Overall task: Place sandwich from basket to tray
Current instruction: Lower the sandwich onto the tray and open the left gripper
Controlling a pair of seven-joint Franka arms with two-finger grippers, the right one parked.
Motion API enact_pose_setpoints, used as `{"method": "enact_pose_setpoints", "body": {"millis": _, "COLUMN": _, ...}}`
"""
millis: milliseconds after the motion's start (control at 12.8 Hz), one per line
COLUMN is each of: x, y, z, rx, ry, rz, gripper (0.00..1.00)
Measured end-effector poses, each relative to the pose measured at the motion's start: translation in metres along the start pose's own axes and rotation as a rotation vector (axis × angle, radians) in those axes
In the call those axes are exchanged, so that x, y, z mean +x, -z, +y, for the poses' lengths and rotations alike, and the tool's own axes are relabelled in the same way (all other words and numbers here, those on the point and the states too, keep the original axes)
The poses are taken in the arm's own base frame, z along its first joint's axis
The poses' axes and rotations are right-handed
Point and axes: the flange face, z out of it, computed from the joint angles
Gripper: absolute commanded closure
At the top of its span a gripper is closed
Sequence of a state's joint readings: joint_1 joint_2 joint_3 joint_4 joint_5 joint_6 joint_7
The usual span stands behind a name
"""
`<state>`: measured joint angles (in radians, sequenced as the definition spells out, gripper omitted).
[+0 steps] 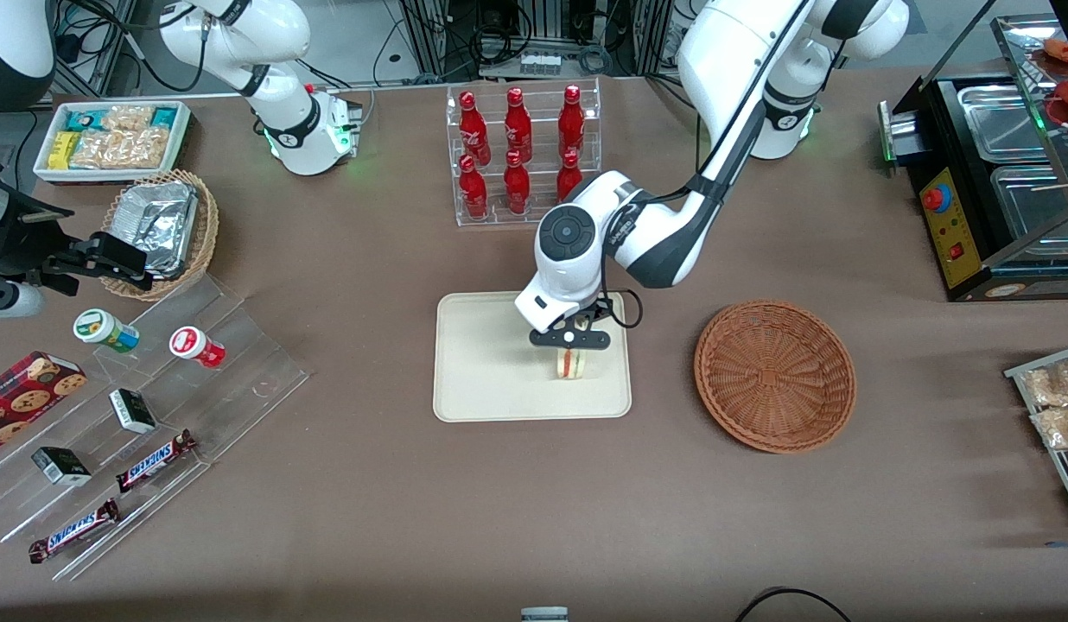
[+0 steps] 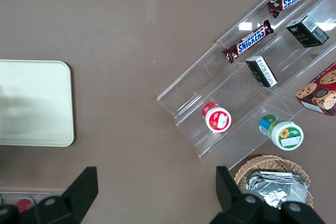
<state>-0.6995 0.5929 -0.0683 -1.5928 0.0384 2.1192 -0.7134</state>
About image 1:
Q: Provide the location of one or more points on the triangular sandwich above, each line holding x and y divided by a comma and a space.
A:
571, 364

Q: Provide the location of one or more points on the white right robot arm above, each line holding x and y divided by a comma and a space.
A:
301, 142

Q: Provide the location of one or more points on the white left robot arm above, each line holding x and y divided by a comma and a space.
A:
724, 52

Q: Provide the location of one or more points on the light wicker basket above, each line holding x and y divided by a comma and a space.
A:
207, 233

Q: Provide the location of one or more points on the cream plastic tray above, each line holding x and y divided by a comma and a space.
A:
482, 371

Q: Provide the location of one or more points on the brown wicker basket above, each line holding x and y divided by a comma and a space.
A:
772, 376

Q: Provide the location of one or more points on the silver foil package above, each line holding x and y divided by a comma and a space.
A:
158, 225

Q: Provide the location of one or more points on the white plastic snack bin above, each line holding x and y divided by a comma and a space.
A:
43, 168

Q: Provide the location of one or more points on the green lid white cup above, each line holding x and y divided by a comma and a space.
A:
102, 328

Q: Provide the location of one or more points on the clear acrylic bottle rack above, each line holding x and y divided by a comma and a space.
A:
543, 216

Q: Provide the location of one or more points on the yellow snack packet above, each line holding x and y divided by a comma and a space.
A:
63, 151

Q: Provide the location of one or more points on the clear cracker bag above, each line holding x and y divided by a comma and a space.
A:
128, 119
123, 149

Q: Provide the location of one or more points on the red lid cup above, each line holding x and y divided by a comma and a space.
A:
193, 344

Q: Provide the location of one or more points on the red cola bottle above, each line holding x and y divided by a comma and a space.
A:
518, 130
568, 177
517, 186
473, 190
571, 125
473, 130

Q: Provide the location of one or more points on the teal snack packet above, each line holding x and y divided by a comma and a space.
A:
164, 117
86, 119

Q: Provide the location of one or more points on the red cookie box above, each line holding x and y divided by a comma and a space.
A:
24, 397

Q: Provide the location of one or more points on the small dark box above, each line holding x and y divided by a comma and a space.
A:
132, 411
60, 466

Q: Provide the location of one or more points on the clear acrylic stepped display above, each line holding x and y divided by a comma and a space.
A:
240, 380

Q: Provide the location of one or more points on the Snickers bar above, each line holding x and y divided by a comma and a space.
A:
154, 462
74, 531

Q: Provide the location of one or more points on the white power strip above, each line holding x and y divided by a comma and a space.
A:
541, 63

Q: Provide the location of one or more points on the grey device edge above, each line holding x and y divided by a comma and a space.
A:
544, 615

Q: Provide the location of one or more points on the black food warmer case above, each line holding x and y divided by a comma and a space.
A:
944, 225

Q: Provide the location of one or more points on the steel warmer pan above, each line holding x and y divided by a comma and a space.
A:
1001, 121
1031, 203

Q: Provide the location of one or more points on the clear snack bag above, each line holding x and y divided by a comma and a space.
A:
1061, 428
1052, 384

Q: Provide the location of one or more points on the orange fried food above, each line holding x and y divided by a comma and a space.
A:
1061, 47

